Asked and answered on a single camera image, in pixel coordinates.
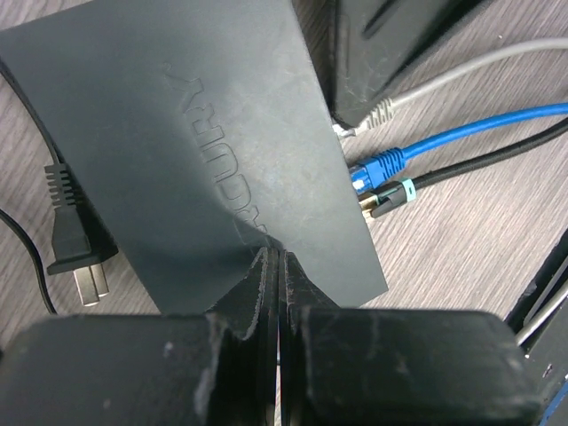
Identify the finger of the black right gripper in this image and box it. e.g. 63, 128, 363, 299
329, 1, 487, 129

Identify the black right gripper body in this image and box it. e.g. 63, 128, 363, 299
506, 239, 567, 425

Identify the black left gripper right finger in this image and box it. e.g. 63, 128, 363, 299
279, 251, 541, 425

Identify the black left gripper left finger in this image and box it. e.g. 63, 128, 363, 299
1, 248, 279, 425

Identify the grey ethernet cable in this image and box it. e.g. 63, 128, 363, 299
332, 37, 568, 138

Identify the blue ethernet cable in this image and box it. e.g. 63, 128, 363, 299
349, 101, 568, 196

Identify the black ethernet cable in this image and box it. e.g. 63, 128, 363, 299
358, 118, 568, 221

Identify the black network switch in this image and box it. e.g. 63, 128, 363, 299
1, 1, 387, 313

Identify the thin black adapter cord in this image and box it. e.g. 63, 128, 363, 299
0, 57, 121, 316

